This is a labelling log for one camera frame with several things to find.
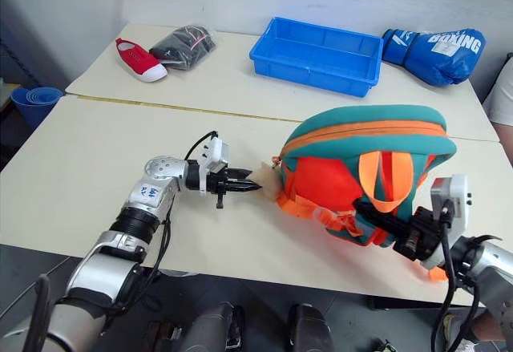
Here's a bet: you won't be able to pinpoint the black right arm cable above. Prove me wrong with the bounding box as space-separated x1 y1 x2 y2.
430 201 482 352

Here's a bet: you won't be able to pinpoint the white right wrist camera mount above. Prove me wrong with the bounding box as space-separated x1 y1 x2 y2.
419 173 473 272

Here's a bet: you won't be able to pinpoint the black strap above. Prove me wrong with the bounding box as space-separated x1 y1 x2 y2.
28 273 52 352

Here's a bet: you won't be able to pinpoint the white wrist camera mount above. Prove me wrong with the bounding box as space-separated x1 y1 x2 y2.
199 137 232 195
419 173 473 272

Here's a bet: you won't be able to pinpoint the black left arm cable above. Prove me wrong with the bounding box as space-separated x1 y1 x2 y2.
98 130 220 335

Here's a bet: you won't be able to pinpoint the black clothes in clear bag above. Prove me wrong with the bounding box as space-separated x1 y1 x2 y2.
148 25 218 71

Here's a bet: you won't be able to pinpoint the red and white shoe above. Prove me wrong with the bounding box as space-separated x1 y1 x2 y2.
115 38 168 84

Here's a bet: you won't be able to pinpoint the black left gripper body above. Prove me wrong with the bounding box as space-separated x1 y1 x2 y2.
207 168 238 211

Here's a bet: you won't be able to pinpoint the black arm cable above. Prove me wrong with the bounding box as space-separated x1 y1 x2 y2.
430 201 482 352
98 130 220 335

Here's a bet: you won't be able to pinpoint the orange and teal backpack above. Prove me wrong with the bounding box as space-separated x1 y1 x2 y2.
271 104 458 285

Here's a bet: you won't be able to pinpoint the stack of blue cups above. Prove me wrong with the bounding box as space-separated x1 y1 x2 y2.
10 86 64 131

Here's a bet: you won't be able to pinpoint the person in white shirt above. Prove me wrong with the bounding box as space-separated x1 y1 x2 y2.
482 52 513 167

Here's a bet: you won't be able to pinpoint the blue boxing glove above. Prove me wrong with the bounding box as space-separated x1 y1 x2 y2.
381 27 487 87

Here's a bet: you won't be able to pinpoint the person's foot with sandal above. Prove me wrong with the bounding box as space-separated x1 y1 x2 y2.
442 310 513 352

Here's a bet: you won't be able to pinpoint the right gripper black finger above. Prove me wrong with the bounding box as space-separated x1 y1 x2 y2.
353 200 409 238

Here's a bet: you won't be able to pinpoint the dark rounded shape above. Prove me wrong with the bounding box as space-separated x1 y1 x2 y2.
287 302 334 352
182 301 246 352

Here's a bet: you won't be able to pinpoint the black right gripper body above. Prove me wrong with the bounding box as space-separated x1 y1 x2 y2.
392 206 445 264

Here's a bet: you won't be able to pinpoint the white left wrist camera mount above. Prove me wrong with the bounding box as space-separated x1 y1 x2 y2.
199 137 232 195

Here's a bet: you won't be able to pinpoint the blue plastic bin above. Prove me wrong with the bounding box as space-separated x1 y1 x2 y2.
248 16 385 99

